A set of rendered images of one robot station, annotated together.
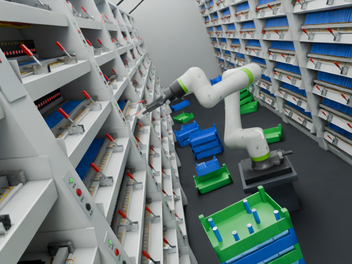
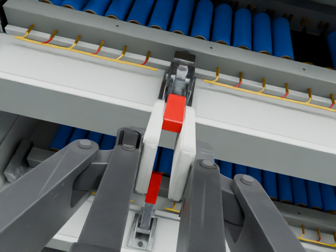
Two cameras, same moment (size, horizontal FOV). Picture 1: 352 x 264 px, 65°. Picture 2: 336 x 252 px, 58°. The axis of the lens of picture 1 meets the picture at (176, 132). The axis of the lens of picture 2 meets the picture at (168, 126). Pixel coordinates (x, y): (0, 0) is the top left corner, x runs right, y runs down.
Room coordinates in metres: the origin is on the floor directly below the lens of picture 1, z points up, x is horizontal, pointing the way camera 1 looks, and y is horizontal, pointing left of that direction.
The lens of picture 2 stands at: (1.48, -0.02, 1.05)
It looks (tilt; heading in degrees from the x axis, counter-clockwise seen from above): 33 degrees down; 84
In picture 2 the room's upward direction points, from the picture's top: 13 degrees clockwise
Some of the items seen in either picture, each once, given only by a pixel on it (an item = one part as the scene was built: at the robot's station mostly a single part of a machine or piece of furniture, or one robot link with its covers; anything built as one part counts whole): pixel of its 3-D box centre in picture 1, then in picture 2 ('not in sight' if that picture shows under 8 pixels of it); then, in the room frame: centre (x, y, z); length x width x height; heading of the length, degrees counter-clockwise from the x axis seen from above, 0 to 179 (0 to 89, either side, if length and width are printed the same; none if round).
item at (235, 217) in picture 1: (242, 221); not in sight; (0.89, -0.10, 0.52); 0.30 x 0.20 x 0.08; 94
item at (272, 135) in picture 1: (265, 135); not in sight; (2.41, -0.78, 0.04); 0.30 x 0.20 x 0.08; 60
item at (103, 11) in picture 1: (137, 93); not in sight; (2.68, 0.19, 0.87); 0.20 x 0.09 x 1.74; 85
